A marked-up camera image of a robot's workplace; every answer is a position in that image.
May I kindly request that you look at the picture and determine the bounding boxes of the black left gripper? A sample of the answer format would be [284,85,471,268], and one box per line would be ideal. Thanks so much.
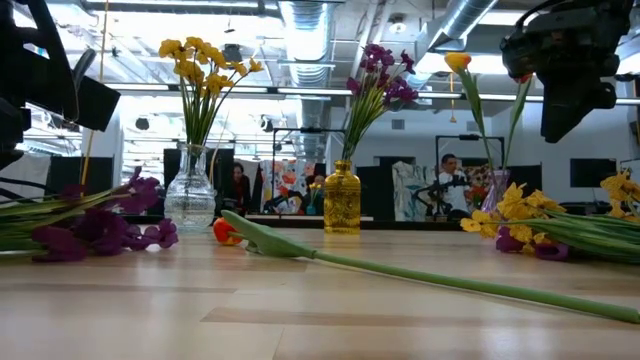
[0,0,80,171]

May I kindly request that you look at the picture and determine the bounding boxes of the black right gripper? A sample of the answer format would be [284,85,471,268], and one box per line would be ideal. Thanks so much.
[499,0,634,144]

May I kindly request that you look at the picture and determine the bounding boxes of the orange artificial tulip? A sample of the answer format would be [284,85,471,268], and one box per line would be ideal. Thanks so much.
[212,209,640,325]
[501,72,535,176]

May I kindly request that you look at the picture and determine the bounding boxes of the yellow artificial flower bunch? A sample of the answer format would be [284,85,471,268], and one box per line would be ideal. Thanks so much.
[599,168,640,225]
[158,35,265,211]
[459,182,640,251]

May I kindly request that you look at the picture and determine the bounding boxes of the yellow artificial tulip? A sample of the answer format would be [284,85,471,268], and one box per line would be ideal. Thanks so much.
[443,51,501,201]

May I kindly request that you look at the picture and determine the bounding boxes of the purple artificial flower bunch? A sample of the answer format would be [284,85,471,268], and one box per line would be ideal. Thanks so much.
[0,167,180,265]
[341,43,420,164]
[494,225,640,265]

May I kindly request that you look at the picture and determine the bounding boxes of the clear glass vase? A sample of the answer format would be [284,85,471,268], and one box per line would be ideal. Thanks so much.
[163,143,217,234]

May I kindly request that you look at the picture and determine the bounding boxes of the yellow glass vase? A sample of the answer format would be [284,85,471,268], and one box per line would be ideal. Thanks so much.
[323,159,362,235]

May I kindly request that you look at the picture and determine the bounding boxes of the pink glass vase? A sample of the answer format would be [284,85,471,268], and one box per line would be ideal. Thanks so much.
[482,169,512,216]

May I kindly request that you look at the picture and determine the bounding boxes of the black partition panel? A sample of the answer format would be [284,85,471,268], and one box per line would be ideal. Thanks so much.
[163,148,236,211]
[49,156,115,199]

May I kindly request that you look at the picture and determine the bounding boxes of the black monitor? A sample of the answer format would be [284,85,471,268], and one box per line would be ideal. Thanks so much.
[569,157,617,189]

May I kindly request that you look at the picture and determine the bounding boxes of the white column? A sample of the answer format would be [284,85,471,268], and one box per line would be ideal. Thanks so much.
[82,114,125,205]

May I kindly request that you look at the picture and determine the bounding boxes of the flower print backdrop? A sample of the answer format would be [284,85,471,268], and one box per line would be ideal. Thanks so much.
[464,164,496,211]

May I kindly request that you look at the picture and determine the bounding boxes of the white teal cloth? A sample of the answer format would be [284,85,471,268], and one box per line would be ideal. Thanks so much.
[392,160,441,222]

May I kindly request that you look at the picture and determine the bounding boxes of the long ceiling light bar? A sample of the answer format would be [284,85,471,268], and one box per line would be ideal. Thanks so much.
[107,82,640,106]

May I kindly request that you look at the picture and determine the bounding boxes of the floral print cloth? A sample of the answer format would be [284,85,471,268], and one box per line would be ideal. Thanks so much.
[259,158,321,215]

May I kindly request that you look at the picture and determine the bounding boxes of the yellow hanging cable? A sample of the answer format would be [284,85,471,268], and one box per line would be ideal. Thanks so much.
[78,0,110,206]

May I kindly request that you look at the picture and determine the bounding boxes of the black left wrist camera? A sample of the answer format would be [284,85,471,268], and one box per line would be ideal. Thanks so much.
[73,74,122,133]

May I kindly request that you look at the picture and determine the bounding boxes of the black station frame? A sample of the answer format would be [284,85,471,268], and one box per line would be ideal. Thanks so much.
[434,133,506,174]
[271,127,350,217]

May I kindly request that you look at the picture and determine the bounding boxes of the silver ventilation duct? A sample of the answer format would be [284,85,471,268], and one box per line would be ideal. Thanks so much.
[278,0,335,161]
[397,0,496,109]

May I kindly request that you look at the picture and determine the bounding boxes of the black aluminium table frame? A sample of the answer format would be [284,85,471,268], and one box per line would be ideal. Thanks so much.
[119,213,481,232]

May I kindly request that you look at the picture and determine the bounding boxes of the black ceiling camera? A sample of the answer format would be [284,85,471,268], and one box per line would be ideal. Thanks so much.
[222,43,245,64]

